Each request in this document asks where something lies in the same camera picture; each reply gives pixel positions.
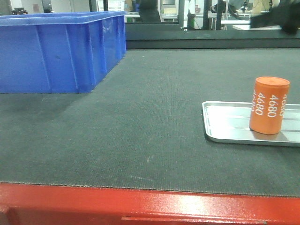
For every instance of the dark green conveyor belt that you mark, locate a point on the dark green conveyor belt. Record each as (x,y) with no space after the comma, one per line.
(142,127)

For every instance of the orange cylindrical capacitor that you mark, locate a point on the orange cylindrical capacitor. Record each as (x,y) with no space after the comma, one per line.
(268,104)

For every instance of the blue crate on conveyor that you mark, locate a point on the blue crate on conveyor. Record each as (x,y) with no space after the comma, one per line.
(59,52)

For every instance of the silver metal tray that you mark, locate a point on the silver metal tray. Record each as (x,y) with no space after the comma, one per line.
(228,122)

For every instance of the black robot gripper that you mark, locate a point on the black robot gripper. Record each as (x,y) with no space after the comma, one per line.
(286,15)

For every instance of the red conveyor frame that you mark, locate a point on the red conveyor frame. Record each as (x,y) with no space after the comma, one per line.
(34,204)

